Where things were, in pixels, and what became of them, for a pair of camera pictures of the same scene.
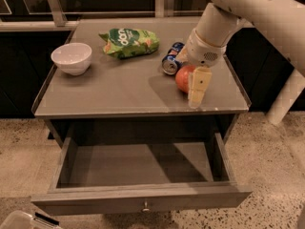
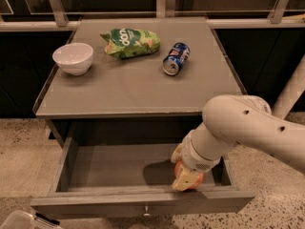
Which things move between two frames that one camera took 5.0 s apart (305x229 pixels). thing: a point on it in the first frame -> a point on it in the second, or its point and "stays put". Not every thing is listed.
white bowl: (73, 58) stays put
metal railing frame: (164, 7) stays put
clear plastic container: (21, 219) stays put
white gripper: (202, 52) -> (197, 160)
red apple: (182, 76) -> (178, 167)
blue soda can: (170, 64) stays put
